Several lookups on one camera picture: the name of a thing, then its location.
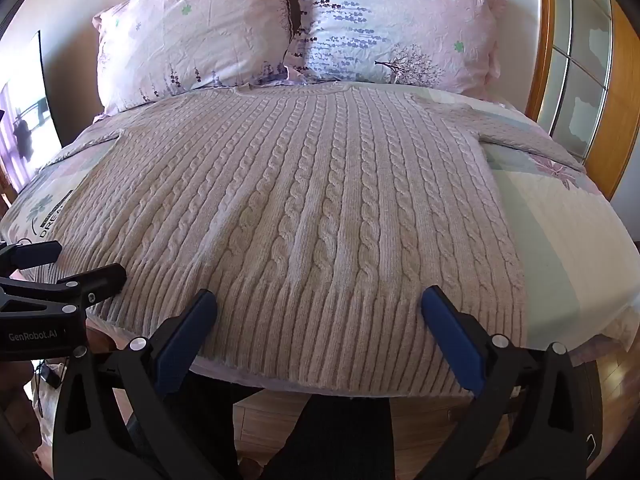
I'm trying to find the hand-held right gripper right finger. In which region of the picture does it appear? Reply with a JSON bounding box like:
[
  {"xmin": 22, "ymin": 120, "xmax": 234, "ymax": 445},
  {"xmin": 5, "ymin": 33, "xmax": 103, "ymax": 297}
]
[{"xmin": 420, "ymin": 285, "xmax": 601, "ymax": 480}]

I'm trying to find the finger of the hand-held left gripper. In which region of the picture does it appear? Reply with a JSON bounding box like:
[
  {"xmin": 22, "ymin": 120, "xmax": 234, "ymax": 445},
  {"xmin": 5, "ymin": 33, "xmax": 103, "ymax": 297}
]
[
  {"xmin": 0, "ymin": 240, "xmax": 64, "ymax": 273},
  {"xmin": 0, "ymin": 263, "xmax": 127, "ymax": 319}
]

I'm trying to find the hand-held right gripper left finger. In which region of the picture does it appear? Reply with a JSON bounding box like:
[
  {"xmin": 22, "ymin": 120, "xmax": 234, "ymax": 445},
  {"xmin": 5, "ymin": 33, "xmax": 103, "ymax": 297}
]
[{"xmin": 52, "ymin": 288, "xmax": 236, "ymax": 480}]

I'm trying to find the pink cable knit sweater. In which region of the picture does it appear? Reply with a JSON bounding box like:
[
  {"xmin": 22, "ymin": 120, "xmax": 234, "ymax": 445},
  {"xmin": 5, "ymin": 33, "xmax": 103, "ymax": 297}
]
[{"xmin": 75, "ymin": 82, "xmax": 586, "ymax": 402}]

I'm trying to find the person's dark pants leg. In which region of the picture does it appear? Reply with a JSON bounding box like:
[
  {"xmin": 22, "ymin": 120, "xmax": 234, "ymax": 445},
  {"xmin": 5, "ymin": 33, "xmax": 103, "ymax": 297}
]
[{"xmin": 235, "ymin": 390, "xmax": 396, "ymax": 480}]

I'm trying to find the pink floral pillow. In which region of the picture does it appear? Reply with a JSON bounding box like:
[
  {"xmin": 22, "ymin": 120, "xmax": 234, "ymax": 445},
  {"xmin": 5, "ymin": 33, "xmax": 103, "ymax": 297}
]
[
  {"xmin": 285, "ymin": 0, "xmax": 516, "ymax": 101},
  {"xmin": 92, "ymin": 0, "xmax": 296, "ymax": 113}
]

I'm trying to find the wooden glass panel wardrobe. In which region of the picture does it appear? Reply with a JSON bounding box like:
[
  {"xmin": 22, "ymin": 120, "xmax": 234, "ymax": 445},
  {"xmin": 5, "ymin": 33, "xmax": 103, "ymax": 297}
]
[{"xmin": 530, "ymin": 0, "xmax": 640, "ymax": 211}]

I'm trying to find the wooden headboard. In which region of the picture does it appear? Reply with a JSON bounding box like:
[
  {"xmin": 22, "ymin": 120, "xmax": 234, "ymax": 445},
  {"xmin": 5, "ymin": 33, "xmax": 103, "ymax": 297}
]
[{"xmin": 285, "ymin": 0, "xmax": 302, "ymax": 43}]

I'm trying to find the black cable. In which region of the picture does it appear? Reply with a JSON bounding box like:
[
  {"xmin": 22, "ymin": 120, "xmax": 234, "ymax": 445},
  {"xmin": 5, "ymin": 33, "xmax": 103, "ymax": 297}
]
[{"xmin": 30, "ymin": 360, "xmax": 63, "ymax": 391}]

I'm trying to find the wall picture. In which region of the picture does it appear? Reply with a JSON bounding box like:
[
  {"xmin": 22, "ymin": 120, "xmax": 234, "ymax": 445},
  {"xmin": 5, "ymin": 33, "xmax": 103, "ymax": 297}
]
[{"xmin": 0, "ymin": 30, "xmax": 63, "ymax": 196}]

